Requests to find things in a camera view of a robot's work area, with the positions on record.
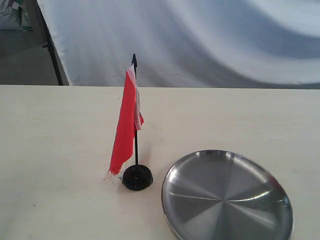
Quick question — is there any black round flag base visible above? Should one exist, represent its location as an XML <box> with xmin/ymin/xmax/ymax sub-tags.
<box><xmin>122</xmin><ymin>164</ymin><xmax>154</xmax><ymax>191</ymax></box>

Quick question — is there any white backdrop cloth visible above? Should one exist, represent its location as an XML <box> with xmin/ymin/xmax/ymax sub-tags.
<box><xmin>38</xmin><ymin>0</ymin><xmax>320</xmax><ymax>89</ymax></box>

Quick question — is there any black backdrop stand pole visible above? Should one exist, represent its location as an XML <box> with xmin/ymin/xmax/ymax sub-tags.
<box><xmin>36</xmin><ymin>0</ymin><xmax>64</xmax><ymax>86</ymax></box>

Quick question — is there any red flag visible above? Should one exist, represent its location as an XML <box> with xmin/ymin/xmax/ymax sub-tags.
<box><xmin>108</xmin><ymin>54</ymin><xmax>144</xmax><ymax>175</ymax></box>

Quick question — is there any round stainless steel plate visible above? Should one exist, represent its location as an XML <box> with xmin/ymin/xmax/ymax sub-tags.
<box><xmin>161</xmin><ymin>149</ymin><xmax>294</xmax><ymax>240</ymax></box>

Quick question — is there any white sack in background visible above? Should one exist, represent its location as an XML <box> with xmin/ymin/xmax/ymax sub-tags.
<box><xmin>0</xmin><ymin>0</ymin><xmax>33</xmax><ymax>32</ymax></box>

